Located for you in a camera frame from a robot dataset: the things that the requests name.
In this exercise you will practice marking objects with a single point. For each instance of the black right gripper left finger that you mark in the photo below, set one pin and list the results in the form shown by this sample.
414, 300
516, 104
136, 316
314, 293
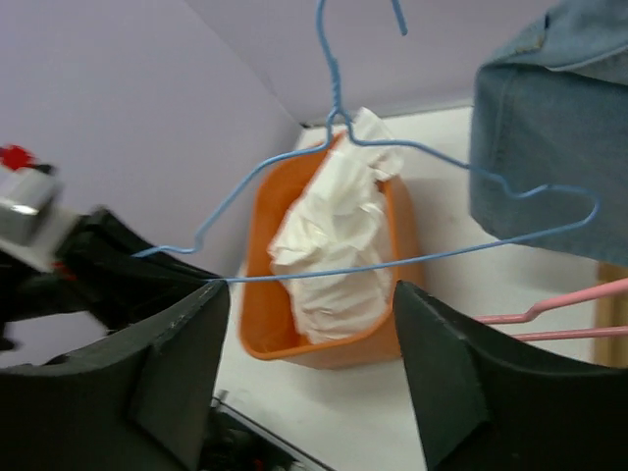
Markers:
136, 400

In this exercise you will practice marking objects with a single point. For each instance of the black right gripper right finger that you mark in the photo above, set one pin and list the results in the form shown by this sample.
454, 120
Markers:
484, 400

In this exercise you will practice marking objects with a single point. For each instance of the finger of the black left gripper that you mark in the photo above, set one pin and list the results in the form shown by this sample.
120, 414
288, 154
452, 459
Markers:
97, 259

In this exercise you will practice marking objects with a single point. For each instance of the pink wire hanger front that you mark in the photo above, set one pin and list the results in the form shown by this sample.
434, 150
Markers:
561, 305

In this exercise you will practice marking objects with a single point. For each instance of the white pleated skirt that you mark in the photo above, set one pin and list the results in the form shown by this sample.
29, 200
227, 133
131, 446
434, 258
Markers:
334, 239

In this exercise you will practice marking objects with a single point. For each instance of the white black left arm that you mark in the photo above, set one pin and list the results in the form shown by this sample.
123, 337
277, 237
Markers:
27, 293

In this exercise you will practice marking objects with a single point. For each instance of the orange plastic basket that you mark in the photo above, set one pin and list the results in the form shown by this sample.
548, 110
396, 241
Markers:
267, 329

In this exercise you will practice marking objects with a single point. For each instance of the wooden clothes rack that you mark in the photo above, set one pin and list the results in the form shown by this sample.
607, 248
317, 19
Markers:
611, 312

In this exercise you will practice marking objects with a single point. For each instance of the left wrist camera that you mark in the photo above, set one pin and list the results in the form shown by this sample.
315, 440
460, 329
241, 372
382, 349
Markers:
30, 190

